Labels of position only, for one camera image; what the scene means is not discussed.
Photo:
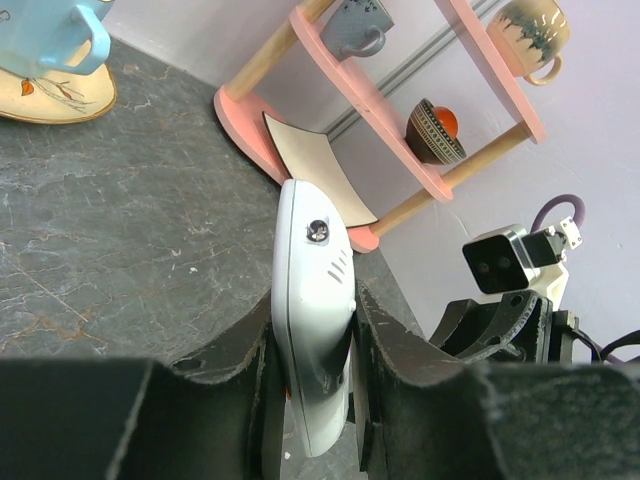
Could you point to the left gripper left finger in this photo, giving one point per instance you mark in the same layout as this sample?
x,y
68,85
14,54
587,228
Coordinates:
x,y
200,417

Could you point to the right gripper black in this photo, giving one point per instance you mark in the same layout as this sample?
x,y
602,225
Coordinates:
x,y
521,327

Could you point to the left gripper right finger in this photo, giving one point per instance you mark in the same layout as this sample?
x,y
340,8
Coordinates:
x,y
421,413

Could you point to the white remote control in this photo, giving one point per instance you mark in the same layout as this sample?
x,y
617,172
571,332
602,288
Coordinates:
x,y
312,304

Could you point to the patterned dark bowl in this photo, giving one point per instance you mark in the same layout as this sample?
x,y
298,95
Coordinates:
x,y
428,140

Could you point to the white square mat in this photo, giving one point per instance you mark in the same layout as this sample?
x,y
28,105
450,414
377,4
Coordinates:
x,y
308,156

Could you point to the beige ceramic mug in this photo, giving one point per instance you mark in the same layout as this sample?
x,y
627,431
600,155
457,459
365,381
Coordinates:
x,y
529,36

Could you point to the beige leaf saucer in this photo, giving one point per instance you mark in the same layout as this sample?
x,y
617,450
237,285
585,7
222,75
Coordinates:
x,y
57,98

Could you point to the pink three-tier shelf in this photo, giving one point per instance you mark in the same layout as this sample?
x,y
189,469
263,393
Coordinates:
x,y
240,111

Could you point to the grey blue mug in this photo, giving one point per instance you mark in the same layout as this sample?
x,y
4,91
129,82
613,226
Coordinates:
x,y
357,29

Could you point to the light blue cup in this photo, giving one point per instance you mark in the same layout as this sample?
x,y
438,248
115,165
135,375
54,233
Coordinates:
x,y
64,36

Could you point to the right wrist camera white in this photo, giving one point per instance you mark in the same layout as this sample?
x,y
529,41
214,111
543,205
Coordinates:
x,y
514,259

